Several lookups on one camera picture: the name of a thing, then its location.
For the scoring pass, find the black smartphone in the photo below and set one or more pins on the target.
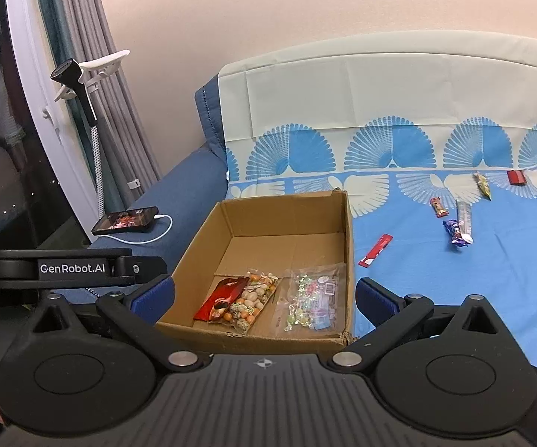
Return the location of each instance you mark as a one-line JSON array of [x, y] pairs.
[[124, 220]]

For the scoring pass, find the small red snack packet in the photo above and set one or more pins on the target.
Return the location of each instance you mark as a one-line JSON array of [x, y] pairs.
[[516, 177]]

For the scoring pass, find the gooseneck phone holder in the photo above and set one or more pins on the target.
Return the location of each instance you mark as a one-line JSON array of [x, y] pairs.
[[79, 88]]

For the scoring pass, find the clear mixed nut packet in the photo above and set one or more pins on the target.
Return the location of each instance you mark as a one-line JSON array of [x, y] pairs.
[[249, 306]]

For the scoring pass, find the blue white printed blanket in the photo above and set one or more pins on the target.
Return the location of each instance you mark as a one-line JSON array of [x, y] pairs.
[[436, 298]]

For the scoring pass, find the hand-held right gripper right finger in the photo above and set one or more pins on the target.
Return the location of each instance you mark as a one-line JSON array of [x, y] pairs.
[[375, 300]]

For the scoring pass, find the silver snack packet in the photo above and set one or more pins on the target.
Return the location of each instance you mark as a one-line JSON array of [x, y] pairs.
[[464, 212]]

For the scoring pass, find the red stick snack packet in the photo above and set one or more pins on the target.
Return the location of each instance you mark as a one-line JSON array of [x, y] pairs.
[[375, 251]]

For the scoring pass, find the clear candy bag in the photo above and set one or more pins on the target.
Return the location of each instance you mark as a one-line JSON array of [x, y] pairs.
[[312, 298]]

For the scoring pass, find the purple snack packet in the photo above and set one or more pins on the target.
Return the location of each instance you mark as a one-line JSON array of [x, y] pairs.
[[454, 235]]

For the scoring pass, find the brown red candy bar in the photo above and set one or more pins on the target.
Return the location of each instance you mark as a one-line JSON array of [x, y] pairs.
[[437, 207]]

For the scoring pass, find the dark blue quilt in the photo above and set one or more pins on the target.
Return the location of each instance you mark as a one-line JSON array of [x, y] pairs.
[[189, 186]]

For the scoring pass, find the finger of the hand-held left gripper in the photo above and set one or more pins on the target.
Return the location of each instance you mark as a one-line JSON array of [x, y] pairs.
[[16, 270]]

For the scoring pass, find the red glossy snack packet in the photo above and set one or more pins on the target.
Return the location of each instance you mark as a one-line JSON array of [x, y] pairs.
[[221, 295]]

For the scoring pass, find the white plastic clip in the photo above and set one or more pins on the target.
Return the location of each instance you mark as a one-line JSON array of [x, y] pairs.
[[134, 183]]

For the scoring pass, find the yellow snack packet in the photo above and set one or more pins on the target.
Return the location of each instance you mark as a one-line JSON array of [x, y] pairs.
[[483, 187]]

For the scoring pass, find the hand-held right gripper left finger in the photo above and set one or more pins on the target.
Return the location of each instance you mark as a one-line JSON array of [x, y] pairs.
[[154, 297]]

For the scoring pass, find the white framed window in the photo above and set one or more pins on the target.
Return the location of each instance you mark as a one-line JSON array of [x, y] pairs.
[[28, 56]]

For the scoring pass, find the brown cardboard box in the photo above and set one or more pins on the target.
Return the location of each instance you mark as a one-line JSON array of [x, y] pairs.
[[277, 223]]

